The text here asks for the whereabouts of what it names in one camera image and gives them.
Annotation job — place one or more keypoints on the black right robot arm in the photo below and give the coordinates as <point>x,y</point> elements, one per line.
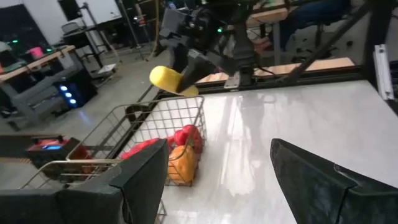
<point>242,43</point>

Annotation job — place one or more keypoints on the person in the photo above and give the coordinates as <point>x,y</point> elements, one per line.
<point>311,14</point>

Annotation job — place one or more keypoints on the black computer blue lights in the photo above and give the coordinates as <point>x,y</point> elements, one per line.
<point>74,90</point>

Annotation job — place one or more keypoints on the black frame post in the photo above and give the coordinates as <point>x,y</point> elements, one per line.
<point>376,31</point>

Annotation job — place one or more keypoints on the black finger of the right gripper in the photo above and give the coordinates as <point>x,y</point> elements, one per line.
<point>194,70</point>
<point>179,57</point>

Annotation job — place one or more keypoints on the black device red glow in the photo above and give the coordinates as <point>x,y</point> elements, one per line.
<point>49,146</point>

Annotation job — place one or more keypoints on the wooden workbench grey legs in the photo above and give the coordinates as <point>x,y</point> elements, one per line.
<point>37,62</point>

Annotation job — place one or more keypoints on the yellow banana-like object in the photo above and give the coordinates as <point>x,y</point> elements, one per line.
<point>164,79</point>

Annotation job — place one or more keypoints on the black wall monitor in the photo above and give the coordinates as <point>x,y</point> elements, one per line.
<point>70,9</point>

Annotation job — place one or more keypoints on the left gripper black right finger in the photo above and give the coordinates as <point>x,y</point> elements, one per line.
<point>317,193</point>

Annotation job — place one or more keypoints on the black frame strut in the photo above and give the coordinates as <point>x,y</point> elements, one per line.
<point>326,43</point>

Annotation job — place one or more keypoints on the pink cup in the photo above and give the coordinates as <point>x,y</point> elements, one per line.
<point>36,52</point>

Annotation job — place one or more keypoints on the red bell pepper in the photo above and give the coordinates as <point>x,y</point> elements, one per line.
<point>170,140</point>
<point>140,150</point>
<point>189,135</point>

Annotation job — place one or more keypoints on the wooden board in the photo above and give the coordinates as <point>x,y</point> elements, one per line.
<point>311,67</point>

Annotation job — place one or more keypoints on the orange bell pepper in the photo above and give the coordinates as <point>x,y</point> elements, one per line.
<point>182,163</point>

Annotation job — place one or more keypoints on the black desk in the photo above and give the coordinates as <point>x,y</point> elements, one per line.
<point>84,37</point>

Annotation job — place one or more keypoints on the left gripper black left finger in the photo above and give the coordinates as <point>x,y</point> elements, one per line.
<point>140,186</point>

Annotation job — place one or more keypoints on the aluminium extrusion bar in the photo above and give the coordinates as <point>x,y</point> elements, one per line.
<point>384,71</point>

